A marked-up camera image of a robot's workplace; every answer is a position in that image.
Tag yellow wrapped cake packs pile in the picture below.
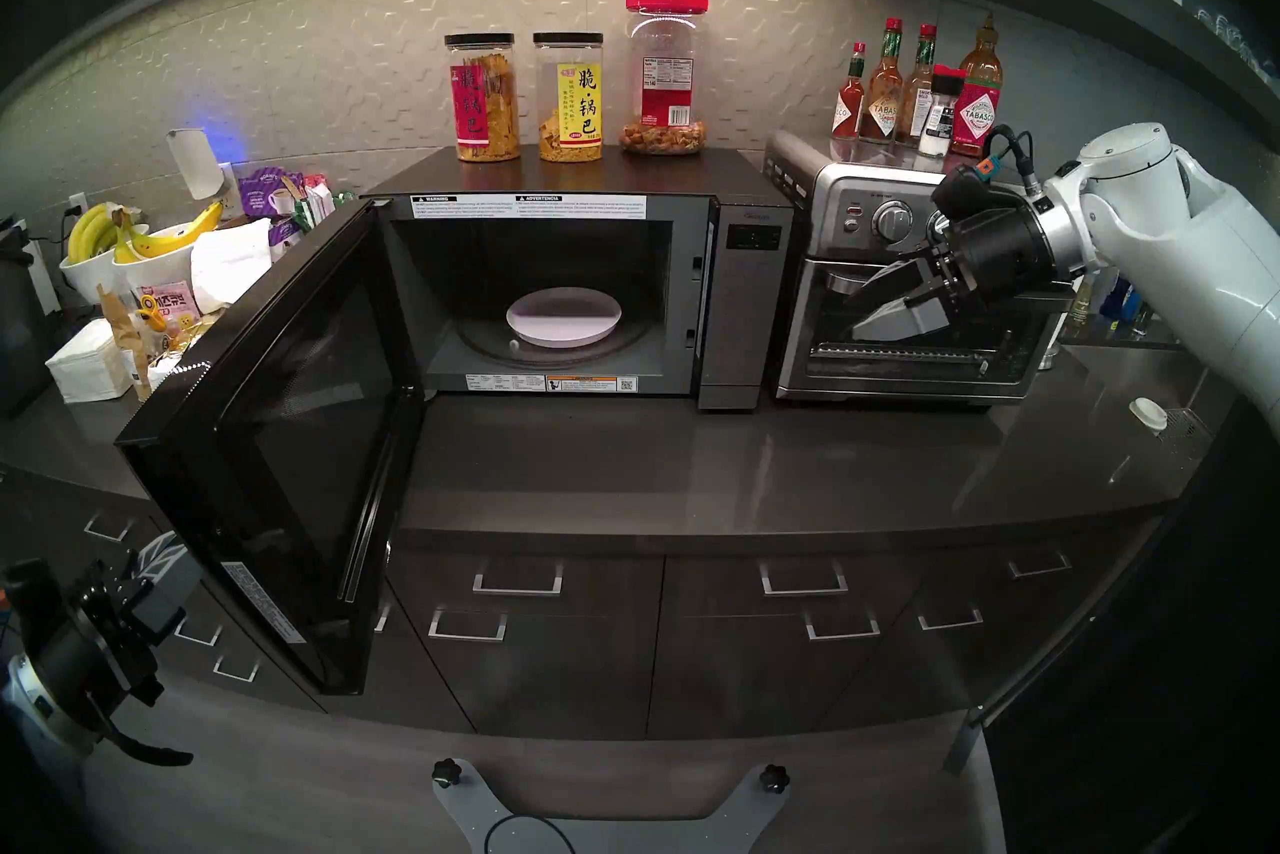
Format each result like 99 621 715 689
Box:
170 310 229 353

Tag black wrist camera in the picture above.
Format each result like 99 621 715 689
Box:
3 560 69 641
932 160 1031 225

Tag greenish yellow banana bunch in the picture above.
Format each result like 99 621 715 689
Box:
66 202 121 265

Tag glass microwave turntable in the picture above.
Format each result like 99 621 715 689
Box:
455 270 656 368

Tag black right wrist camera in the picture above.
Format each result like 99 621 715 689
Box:
932 160 1031 225

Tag dark lower cabinet run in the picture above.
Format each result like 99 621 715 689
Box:
0 462 1191 743

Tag brown paper snack bag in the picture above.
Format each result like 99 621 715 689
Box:
97 284 161 406

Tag large orange hot sauce bottle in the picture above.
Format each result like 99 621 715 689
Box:
948 14 1004 159

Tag stainless steel toaster oven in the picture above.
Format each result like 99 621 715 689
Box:
763 129 1099 403

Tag white round plate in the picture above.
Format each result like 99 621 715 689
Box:
505 287 623 350

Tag black looped wrist cable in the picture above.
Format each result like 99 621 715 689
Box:
92 712 194 769

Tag spice shaker red black cap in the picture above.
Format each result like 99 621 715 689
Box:
918 66 967 159

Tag small red hot sauce bottle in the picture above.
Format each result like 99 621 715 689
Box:
831 43 867 141

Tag white plug-in wall device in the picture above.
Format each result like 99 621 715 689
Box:
165 128 226 201

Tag snack jar yellow label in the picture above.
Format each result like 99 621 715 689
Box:
533 32 605 164

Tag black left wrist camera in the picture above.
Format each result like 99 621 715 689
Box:
3 560 69 641

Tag snack jar red label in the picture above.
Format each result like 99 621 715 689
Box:
444 33 522 163

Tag draped white paper napkin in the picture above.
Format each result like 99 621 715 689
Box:
190 219 273 313

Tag steel sink basin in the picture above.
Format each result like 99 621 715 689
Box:
1060 347 1236 503

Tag pink Korean snack pack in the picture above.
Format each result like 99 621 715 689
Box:
130 282 201 333

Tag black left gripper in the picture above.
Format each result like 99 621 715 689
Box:
40 534 211 723

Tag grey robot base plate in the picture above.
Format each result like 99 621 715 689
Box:
432 757 791 854

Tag white napkin stack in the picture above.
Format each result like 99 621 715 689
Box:
45 319 131 404

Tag ripe yellow banana bunch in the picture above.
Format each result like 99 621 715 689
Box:
115 202 224 263

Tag clear yellowish soap bottle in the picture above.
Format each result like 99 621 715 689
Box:
1062 272 1099 341

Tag clear jar red lid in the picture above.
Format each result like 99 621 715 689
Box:
618 0 709 156

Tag purple biscotti bag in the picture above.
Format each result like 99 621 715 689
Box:
237 167 306 248

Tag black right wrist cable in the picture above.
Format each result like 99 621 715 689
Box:
985 125 1041 193

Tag black microwave body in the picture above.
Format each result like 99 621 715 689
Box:
362 145 796 411

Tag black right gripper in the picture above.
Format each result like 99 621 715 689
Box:
850 207 1061 345

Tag brown sauce bottle green cap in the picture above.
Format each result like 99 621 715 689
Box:
858 19 906 145

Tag green red tea packets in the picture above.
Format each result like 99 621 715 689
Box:
292 174 346 235

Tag grey metal bar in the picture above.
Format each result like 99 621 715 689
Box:
945 562 1201 775

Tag pale sauce bottle green cap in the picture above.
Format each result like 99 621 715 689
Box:
897 25 939 148

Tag white fruit bowl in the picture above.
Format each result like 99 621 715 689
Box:
118 222 206 295
58 247 126 303

